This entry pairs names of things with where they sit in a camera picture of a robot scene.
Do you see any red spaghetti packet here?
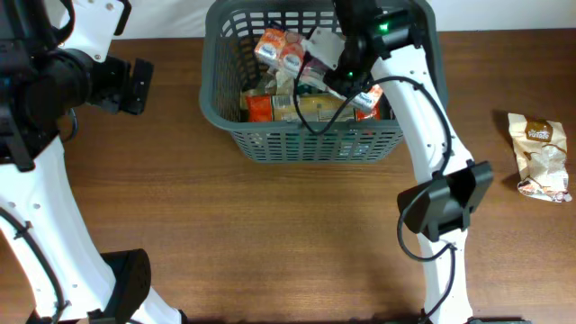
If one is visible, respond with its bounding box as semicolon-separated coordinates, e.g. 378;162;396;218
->
241;94;382;122

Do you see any multicolour tissue multipack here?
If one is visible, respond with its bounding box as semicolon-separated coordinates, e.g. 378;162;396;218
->
254;27;384;113

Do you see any beige brown snack bag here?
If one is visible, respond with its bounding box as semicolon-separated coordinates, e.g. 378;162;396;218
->
239;67;294;111
508;113;572;203

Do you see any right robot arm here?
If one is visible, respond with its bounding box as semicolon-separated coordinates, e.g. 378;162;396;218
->
326;0;493;324

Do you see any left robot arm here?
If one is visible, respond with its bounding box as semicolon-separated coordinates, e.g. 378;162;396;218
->
1;0;186;323

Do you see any grey plastic basket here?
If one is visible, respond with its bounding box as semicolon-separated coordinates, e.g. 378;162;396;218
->
199;0;449;165

